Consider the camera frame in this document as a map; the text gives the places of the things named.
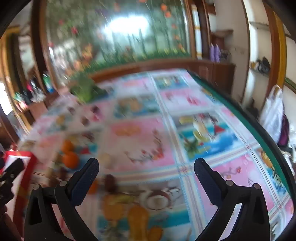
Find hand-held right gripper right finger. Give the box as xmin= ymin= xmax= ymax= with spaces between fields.
xmin=194 ymin=158 xmax=271 ymax=241

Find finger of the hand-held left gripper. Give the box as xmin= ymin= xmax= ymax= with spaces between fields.
xmin=0 ymin=159 xmax=25 ymax=183

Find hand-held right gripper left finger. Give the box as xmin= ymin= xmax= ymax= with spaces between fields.
xmin=24 ymin=158 xmax=100 ymax=241

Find dark red date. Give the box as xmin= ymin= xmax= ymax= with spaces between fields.
xmin=104 ymin=174 xmax=118 ymax=193

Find red cardboard box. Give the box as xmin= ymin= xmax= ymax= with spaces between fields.
xmin=2 ymin=150 xmax=38 ymax=234

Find orange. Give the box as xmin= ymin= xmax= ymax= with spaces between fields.
xmin=61 ymin=140 xmax=75 ymax=154
xmin=62 ymin=152 xmax=80 ymax=169

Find fruit printed tablecloth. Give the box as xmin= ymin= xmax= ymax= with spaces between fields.
xmin=18 ymin=68 xmax=295 ymax=241

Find green bok choy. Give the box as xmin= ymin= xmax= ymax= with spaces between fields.
xmin=69 ymin=75 xmax=108 ymax=103

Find purple bag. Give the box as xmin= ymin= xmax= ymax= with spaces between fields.
xmin=277 ymin=115 xmax=290 ymax=146

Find green bottle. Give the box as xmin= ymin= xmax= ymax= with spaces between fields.
xmin=43 ymin=73 xmax=54 ymax=93

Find white plastic bag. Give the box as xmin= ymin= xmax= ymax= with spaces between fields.
xmin=259 ymin=85 xmax=285 ymax=143

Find wooden sideboard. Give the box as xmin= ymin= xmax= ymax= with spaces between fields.
xmin=89 ymin=58 xmax=237 ymax=94

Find black shoes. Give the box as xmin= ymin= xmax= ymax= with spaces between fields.
xmin=255 ymin=57 xmax=271 ymax=74

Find flower painted glass panel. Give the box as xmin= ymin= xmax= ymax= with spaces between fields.
xmin=45 ymin=0 xmax=192 ymax=77

